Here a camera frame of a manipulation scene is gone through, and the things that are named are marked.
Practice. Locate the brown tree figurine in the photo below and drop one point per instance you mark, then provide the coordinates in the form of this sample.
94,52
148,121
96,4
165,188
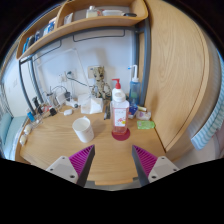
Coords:
100,81

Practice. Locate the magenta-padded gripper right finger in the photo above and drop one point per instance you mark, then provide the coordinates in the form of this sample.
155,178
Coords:
160,168

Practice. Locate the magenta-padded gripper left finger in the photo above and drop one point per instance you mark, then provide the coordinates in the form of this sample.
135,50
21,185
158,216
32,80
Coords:
63,168

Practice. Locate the clear drink bottle white cap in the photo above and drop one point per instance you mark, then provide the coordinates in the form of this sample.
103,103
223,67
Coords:
119,115

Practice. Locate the white plastic cup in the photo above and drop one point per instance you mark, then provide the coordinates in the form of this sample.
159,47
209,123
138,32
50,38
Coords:
83,130

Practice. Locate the wooden shelf unit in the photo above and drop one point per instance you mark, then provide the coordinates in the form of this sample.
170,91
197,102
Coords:
93,25

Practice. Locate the blue cylindrical bottle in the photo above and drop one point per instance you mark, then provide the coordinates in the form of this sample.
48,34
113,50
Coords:
31,117

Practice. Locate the white pink packet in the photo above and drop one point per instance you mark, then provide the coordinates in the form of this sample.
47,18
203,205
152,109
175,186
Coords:
143,115

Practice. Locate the flat round red coaster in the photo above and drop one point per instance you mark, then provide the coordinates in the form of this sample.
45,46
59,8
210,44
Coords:
120,137

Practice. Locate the white tissue pack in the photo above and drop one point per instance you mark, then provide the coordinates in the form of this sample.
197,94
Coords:
92,106

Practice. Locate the wrapped round bun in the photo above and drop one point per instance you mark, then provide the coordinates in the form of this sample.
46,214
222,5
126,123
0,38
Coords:
23,140
27,129

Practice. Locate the teal striped towel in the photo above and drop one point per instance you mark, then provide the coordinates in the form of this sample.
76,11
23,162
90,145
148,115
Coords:
208,126

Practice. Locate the small white oval case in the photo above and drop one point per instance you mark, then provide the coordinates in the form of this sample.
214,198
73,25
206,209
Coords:
68,112

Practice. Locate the blue wash bottle white nozzle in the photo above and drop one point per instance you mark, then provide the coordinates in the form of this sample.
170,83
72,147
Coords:
134,91

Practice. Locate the bed with teal bedding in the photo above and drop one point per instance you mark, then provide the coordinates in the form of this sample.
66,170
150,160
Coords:
10,130

